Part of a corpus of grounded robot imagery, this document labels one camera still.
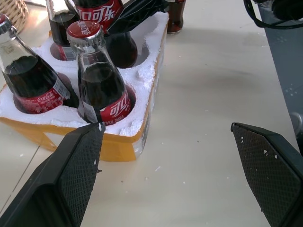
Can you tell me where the white foam crate yellow tape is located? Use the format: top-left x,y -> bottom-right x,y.
0,11 -> 170,163

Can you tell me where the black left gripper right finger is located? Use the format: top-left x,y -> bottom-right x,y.
230,122 -> 303,227

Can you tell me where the glass cola bottle red cap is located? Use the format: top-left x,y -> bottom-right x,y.
0,13 -> 71,114
66,20 -> 132,125

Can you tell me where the woven wicker basket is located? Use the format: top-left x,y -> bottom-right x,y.
0,0 -> 29,33

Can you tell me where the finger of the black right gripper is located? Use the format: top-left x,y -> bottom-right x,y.
105,0 -> 171,35

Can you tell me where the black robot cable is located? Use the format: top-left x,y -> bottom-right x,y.
243,0 -> 303,30

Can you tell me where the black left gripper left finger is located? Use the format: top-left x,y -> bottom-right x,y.
0,122 -> 106,227

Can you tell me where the glass cola bottle red label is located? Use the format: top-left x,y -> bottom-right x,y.
166,0 -> 187,35
45,0 -> 80,61
74,0 -> 139,70

